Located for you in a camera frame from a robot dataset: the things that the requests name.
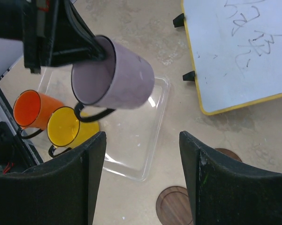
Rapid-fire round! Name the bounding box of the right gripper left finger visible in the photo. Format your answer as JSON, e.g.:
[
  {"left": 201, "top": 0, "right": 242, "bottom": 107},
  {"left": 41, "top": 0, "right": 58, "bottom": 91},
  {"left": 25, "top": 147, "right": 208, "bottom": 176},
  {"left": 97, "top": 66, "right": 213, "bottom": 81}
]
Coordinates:
[{"left": 0, "top": 132, "right": 107, "bottom": 225}]

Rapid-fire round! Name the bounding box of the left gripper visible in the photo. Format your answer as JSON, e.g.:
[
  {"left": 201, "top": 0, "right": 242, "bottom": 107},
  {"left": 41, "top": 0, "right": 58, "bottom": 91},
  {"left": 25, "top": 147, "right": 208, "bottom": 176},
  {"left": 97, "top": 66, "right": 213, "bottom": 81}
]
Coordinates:
[{"left": 0, "top": 0, "right": 107, "bottom": 74}]

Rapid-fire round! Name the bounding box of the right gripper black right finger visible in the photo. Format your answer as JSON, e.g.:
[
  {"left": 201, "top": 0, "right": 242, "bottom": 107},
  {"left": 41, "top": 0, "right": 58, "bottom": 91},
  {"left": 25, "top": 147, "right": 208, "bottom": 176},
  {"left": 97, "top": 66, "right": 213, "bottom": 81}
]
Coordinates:
[{"left": 179, "top": 131, "right": 282, "bottom": 225}]

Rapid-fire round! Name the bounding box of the dark brown wooden coaster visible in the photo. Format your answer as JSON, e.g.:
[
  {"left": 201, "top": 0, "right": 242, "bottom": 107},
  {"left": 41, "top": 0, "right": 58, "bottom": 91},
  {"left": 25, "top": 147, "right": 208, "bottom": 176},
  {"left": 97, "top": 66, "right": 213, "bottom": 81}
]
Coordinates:
[{"left": 215, "top": 148, "right": 242, "bottom": 163}]

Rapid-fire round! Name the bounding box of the purple cup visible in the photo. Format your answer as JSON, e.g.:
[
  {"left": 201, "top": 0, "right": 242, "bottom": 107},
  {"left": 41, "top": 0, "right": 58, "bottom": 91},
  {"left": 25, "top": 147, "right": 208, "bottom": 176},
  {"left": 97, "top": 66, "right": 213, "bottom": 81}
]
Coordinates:
[{"left": 71, "top": 36, "right": 155, "bottom": 122}]

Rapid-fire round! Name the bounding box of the dark brown ringed coaster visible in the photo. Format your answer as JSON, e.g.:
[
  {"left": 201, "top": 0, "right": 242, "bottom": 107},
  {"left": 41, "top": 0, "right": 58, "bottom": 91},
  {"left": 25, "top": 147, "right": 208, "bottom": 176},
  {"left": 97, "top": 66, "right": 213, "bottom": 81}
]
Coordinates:
[{"left": 156, "top": 186, "right": 193, "bottom": 225}]

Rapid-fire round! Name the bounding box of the yellow transparent cup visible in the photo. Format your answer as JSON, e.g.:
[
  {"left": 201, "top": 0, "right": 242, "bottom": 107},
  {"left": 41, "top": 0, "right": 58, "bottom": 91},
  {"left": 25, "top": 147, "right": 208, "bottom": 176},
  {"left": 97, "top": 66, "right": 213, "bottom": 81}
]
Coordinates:
[{"left": 46, "top": 106, "right": 99, "bottom": 158}]

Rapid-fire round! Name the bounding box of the orange transparent cup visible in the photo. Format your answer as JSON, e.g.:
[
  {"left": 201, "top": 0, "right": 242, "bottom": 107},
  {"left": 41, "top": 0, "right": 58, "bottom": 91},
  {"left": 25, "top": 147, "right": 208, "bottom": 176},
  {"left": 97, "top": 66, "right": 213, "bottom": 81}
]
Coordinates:
[{"left": 13, "top": 90, "right": 64, "bottom": 139}]

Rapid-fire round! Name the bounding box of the clear plastic tray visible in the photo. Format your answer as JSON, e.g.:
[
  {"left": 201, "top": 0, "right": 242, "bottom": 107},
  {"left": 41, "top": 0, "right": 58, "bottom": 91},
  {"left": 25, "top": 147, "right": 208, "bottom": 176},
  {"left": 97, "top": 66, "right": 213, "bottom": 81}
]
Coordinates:
[{"left": 38, "top": 67, "right": 170, "bottom": 181}]

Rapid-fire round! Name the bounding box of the small whiteboard on stand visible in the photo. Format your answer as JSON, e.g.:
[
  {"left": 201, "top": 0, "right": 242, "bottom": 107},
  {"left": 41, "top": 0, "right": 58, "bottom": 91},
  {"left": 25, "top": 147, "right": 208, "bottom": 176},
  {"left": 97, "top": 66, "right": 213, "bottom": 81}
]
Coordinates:
[{"left": 173, "top": 0, "right": 282, "bottom": 115}]

